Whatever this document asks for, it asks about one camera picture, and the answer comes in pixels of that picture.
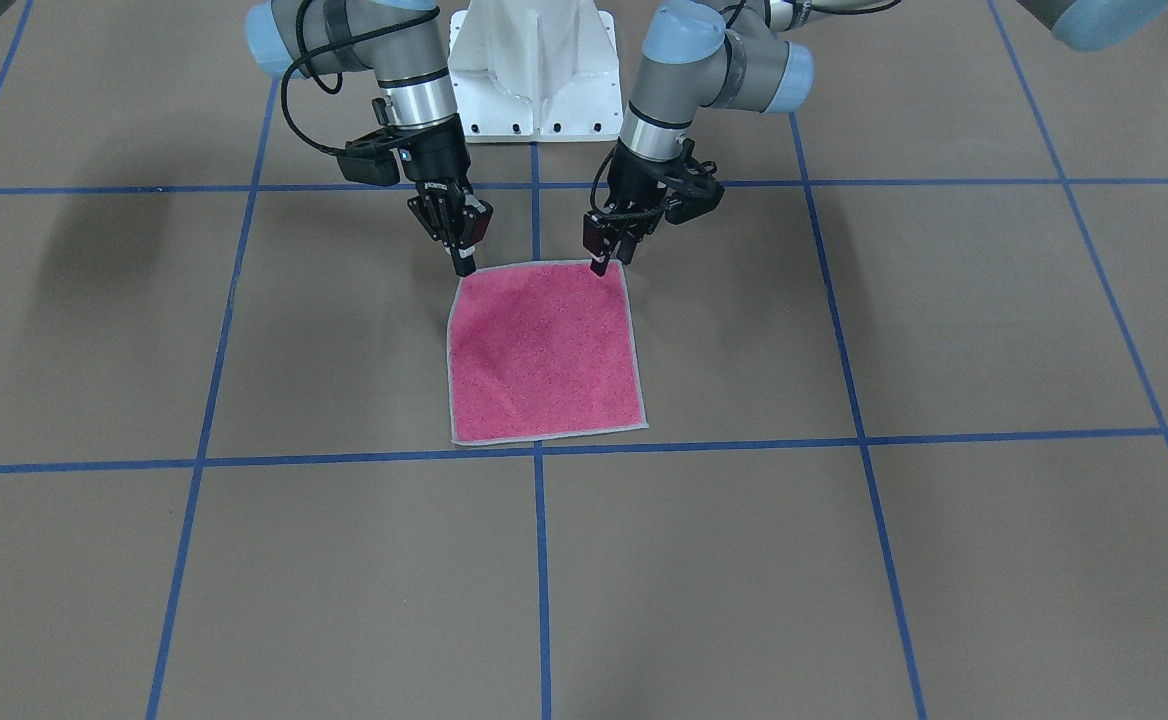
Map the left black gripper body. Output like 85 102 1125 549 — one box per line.
584 141 676 254

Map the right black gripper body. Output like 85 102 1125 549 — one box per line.
398 115 493 251

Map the pink grey-backed towel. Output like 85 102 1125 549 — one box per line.
446 259 649 446

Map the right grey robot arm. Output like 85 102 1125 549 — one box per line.
244 1 493 277

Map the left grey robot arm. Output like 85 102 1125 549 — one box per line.
580 1 894 275

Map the braided black cable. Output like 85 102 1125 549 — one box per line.
280 0 440 159
589 145 719 226

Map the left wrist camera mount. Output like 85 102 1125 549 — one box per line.
660 138 725 226

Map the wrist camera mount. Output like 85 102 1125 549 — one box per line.
336 97 401 187
660 138 725 226

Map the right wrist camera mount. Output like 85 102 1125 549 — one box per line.
336 97 401 187

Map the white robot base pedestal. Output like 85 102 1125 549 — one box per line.
449 1 624 143

